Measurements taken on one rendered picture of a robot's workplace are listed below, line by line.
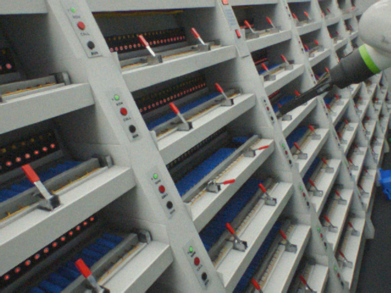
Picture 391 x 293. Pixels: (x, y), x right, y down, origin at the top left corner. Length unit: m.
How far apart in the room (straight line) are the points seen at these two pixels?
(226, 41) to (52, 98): 0.79
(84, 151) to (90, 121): 0.09
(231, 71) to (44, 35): 0.73
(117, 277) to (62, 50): 0.49
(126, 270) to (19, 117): 0.36
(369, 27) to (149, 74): 0.54
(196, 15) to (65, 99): 0.79
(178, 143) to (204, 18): 0.64
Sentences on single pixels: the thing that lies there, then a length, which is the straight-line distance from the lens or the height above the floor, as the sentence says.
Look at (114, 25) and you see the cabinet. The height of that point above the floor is 1.53.
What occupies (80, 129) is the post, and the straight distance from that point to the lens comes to 0.78.
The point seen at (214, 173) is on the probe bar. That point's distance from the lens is 0.97.
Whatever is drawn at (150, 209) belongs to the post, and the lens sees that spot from 0.72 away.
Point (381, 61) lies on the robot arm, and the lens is 1.03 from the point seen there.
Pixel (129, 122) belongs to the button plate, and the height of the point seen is 1.23.
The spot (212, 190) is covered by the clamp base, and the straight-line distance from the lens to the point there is 0.91.
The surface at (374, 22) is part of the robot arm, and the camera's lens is 0.90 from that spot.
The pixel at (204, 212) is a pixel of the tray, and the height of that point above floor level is 0.93.
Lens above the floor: 1.21
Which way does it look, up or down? 8 degrees down
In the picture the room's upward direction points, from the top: 25 degrees counter-clockwise
